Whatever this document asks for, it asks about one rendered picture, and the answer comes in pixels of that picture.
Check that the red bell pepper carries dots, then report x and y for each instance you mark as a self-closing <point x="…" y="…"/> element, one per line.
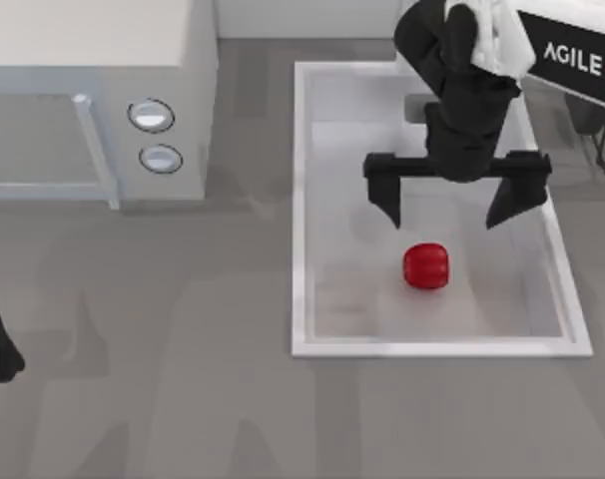
<point x="427" y="267"/>

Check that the white sink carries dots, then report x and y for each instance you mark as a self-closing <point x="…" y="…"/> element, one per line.
<point x="432" y="324"/>

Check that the small microwave knob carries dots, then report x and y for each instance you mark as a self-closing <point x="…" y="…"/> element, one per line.
<point x="161" y="159"/>

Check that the large microwave knob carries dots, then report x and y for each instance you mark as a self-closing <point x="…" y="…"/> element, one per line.
<point x="151" y="115"/>

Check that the pale microwave oven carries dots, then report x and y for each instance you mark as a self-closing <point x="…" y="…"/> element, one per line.
<point x="148" y="50"/>

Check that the microwave oven door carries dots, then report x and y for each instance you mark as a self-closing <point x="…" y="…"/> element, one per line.
<point x="38" y="144"/>

